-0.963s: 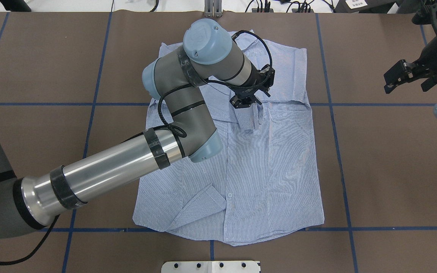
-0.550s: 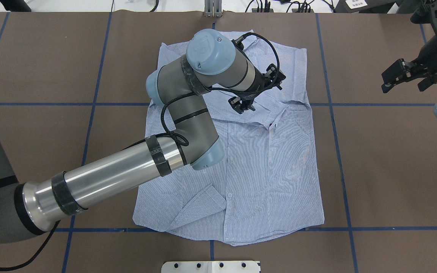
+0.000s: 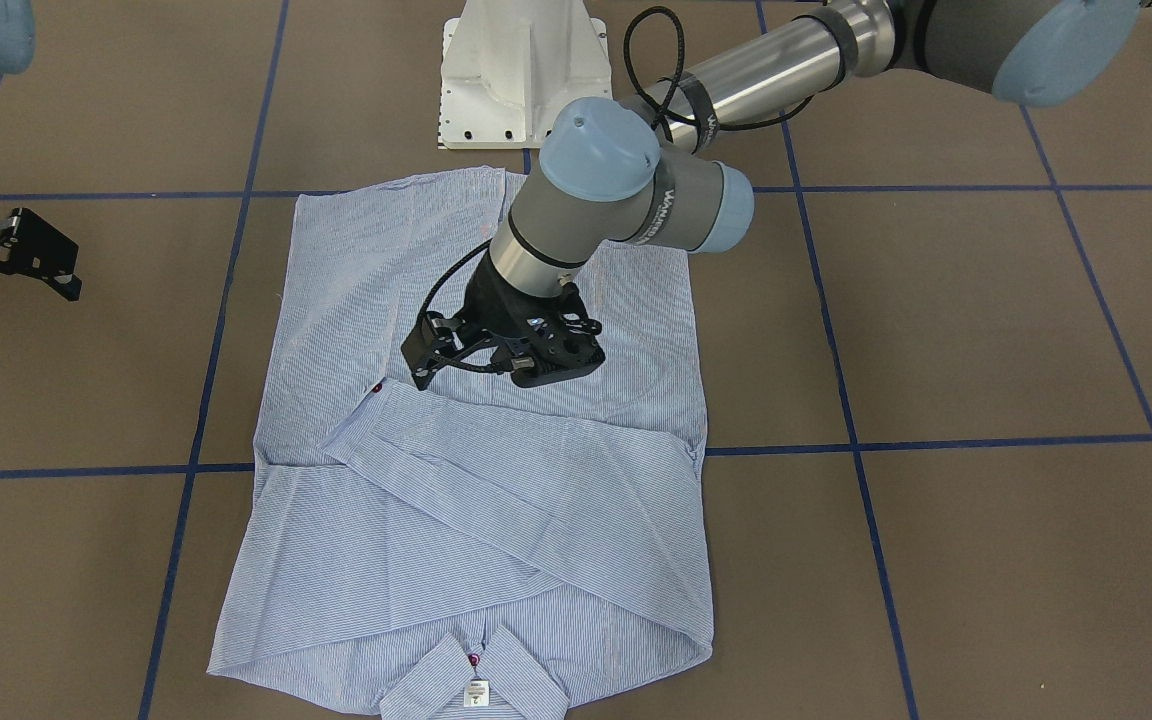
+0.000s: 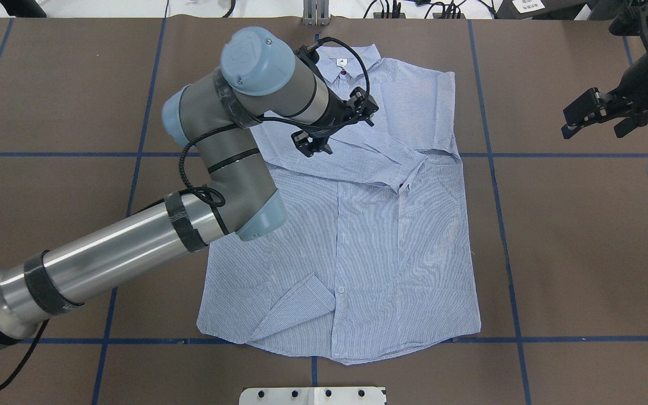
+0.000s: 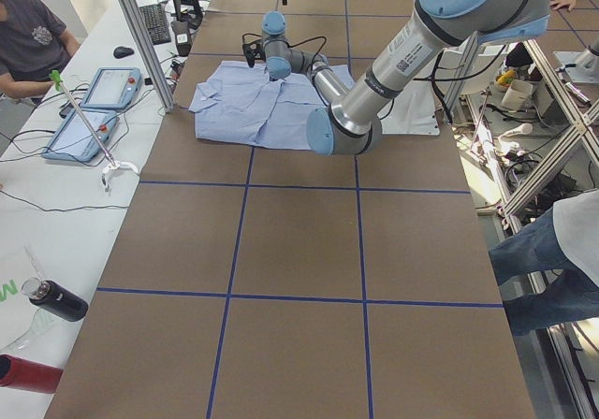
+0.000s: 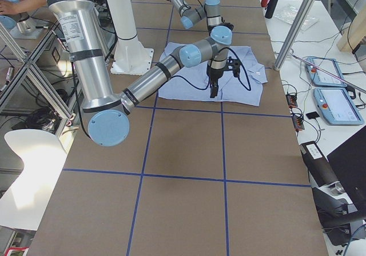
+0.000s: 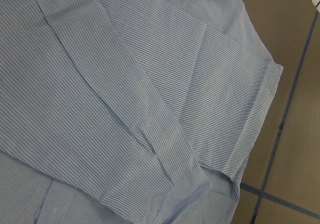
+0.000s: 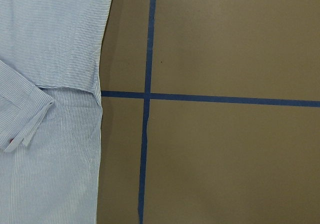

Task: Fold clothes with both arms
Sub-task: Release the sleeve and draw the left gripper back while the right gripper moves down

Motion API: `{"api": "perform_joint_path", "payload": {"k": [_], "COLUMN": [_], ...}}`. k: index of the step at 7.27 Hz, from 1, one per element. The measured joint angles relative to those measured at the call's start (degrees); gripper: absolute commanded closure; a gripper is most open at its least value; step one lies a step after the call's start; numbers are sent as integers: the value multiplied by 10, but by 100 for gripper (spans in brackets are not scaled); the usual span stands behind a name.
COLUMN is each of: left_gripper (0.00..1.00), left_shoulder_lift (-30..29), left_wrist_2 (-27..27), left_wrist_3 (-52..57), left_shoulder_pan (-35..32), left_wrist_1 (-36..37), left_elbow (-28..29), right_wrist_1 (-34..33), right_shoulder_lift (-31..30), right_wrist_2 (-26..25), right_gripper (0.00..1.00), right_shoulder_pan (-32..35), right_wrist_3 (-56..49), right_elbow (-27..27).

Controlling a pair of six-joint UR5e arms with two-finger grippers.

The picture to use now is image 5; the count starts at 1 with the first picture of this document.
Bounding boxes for blue teach pendant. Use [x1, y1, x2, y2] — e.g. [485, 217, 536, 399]
[41, 109, 118, 163]
[80, 67, 143, 111]

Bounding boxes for lower blue teach pendant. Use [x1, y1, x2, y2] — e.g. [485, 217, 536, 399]
[41, 109, 118, 163]

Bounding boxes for blue striped button shirt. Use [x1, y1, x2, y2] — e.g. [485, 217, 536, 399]
[187, 58, 355, 151]

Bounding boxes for aluminium frame post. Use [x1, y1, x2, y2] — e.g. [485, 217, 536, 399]
[118, 0, 175, 113]

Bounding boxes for black water bottle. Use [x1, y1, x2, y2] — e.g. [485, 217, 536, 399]
[22, 277, 88, 322]

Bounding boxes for seated person grey shirt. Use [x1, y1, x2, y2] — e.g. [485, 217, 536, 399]
[1, 0, 80, 99]

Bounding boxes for black computer mouse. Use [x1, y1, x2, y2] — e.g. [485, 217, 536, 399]
[113, 46, 135, 59]

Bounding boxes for black keyboard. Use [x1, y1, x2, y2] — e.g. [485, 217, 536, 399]
[139, 4, 171, 45]

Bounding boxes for standing person blue jeans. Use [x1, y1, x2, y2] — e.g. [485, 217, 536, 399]
[489, 189, 598, 336]

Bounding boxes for upper blue teach pendant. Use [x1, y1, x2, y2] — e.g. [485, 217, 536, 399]
[80, 67, 143, 111]

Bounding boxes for red bottle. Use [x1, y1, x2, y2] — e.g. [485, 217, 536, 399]
[1, 354, 63, 394]

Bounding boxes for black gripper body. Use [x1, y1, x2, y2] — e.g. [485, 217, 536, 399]
[241, 36, 263, 68]

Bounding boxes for reacher grabber stick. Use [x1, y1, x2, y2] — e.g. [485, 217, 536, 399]
[50, 69, 139, 193]

